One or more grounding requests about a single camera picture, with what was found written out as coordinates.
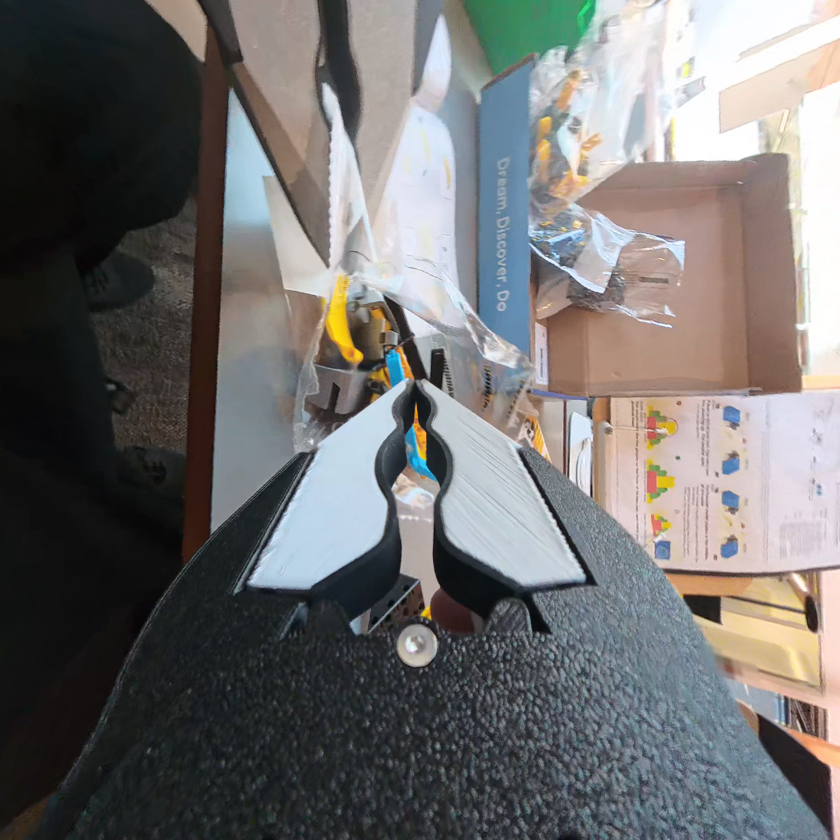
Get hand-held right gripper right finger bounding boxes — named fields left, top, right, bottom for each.
left=416, top=379, right=588, bottom=621

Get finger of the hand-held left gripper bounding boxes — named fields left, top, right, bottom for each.
left=223, top=0, right=363, bottom=269
left=341, top=0, right=422, bottom=217

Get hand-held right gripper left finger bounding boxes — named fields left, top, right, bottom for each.
left=246, top=379, right=417, bottom=621

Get yellow black brick assembly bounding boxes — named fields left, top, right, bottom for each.
left=364, top=574, right=437, bottom=634

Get clear bag yellow gear parts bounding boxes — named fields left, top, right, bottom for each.
left=528, top=0, right=677, bottom=204

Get blue cardboard kit box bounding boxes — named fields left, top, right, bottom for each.
left=476, top=56, right=807, bottom=400

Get grey desk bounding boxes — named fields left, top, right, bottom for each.
left=210, top=0, right=598, bottom=631

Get wooden document stand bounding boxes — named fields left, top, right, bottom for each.
left=566, top=392, right=840, bottom=601

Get instruction booklet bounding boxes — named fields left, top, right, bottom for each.
left=374, top=13, right=462, bottom=309

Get green plastic bin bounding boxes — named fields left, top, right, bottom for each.
left=462, top=0, right=598, bottom=76

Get person's black trouser legs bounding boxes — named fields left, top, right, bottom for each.
left=0, top=0, right=204, bottom=828

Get printed instruction sheet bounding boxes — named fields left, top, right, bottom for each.
left=607, top=390, right=840, bottom=575

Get clear bag white label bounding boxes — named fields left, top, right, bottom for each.
left=530, top=203, right=689, bottom=328

